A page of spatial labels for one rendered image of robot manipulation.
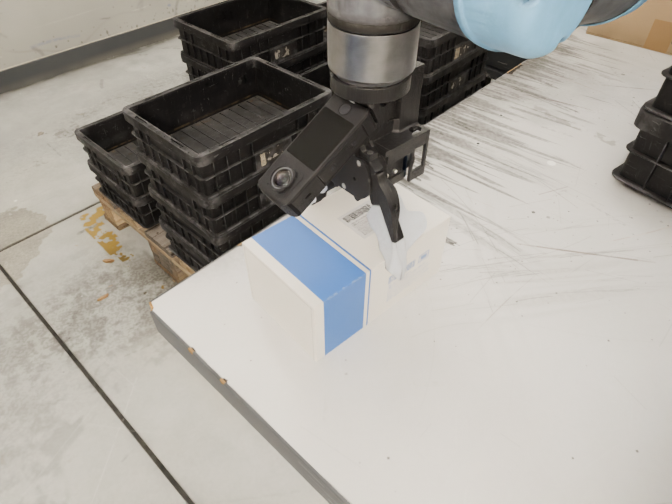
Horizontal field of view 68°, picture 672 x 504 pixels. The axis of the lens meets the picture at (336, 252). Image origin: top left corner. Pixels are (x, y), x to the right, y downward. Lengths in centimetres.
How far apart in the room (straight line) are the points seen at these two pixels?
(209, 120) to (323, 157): 96
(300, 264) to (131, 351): 104
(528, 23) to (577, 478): 38
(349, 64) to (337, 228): 19
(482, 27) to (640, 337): 43
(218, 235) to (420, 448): 80
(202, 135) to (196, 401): 67
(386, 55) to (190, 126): 99
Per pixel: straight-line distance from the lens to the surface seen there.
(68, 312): 167
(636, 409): 59
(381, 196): 46
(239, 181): 113
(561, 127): 97
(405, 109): 49
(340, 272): 49
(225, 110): 141
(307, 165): 43
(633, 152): 83
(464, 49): 174
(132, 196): 154
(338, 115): 45
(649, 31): 137
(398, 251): 49
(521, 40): 32
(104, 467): 135
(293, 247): 52
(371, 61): 41
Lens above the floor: 115
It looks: 45 degrees down
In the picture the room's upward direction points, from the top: straight up
